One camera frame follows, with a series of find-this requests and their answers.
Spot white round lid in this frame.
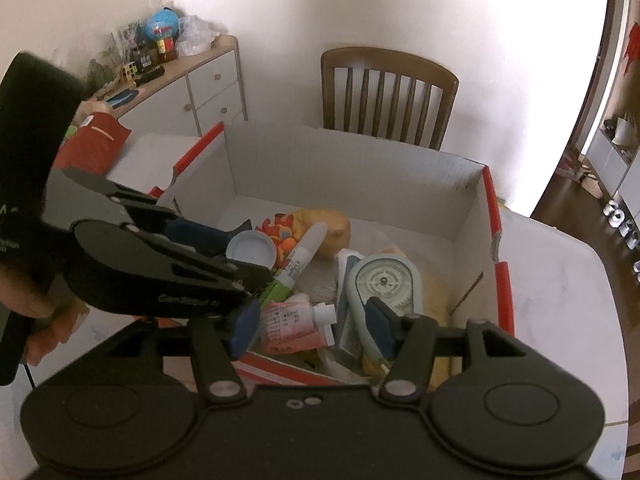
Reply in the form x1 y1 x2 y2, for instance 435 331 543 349
226 230 278 269

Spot grey correction tape dispenser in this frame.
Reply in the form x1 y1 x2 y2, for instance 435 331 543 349
345 254 423 367

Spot red dragon plush keychain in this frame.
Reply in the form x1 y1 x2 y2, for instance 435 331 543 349
255 214 303 268

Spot white green tube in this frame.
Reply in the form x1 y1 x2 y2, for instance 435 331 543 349
259 223 322 308

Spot person's left hand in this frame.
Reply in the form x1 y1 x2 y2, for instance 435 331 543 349
1 263 89 366

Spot red paper bag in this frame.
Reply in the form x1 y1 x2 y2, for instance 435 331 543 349
53 112 131 176

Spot yellow plush toy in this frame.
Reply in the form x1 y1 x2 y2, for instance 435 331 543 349
293 208 352 260

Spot red cardboard shoe box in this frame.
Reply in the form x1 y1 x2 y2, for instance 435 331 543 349
148 119 516 387

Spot blue globe toy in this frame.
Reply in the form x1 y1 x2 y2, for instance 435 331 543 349
143 8 179 40

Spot white drawer sideboard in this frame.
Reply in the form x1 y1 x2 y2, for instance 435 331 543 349
113 35 247 139

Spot wooden chair behind box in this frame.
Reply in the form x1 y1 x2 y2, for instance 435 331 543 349
320 47 459 150

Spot white wall cabinets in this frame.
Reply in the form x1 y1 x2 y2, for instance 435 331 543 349
586 130 640 220

